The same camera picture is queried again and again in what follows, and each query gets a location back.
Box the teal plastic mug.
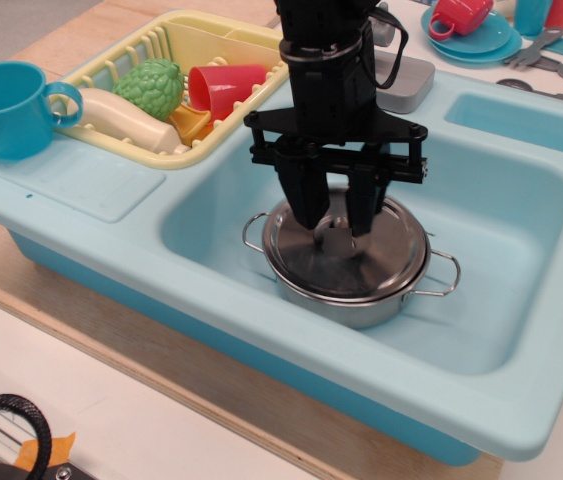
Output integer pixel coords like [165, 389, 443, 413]
[0, 61, 83, 160]

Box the red plastic cup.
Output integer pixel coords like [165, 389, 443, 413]
[188, 64, 267, 121]

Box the dark toy ladle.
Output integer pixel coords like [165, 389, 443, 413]
[495, 78, 563, 108]

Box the teal plate top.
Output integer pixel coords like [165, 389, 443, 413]
[420, 8, 511, 55]

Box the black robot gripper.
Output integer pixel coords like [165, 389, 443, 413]
[244, 42, 428, 237]

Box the yellow dish rack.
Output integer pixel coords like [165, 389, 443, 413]
[65, 10, 288, 170]

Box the cream toy bottle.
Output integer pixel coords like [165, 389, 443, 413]
[80, 88, 182, 154]

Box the black braided cable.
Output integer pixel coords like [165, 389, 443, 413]
[0, 393, 54, 480]

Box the grey toy fork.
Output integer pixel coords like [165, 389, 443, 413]
[504, 27, 563, 68]

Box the orange tape piece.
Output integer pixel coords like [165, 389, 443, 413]
[13, 432, 76, 472]

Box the teal cup background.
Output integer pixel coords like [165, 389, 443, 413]
[513, 0, 552, 36]

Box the green toy artichoke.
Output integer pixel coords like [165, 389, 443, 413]
[112, 58, 184, 120]

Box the red mug on plates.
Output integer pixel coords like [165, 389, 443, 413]
[427, 0, 493, 41]

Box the black device base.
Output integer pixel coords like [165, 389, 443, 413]
[0, 463, 93, 480]

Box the round steel pot lid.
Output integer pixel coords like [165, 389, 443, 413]
[262, 187, 430, 304]

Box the light blue toy sink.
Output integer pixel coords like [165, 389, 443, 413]
[0, 72, 563, 465]

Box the steel pot with handles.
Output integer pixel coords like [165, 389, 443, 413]
[248, 197, 437, 329]

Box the teal plate bottom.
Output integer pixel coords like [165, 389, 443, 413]
[431, 28, 522, 65]

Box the grey toy faucet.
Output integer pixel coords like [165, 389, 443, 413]
[370, 18, 436, 114]

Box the orange toy piece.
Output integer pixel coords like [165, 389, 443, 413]
[167, 104, 211, 147]

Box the teal plate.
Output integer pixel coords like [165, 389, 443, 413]
[420, 8, 511, 55]
[431, 28, 522, 65]

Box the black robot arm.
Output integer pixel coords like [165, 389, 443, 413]
[244, 1, 428, 237]

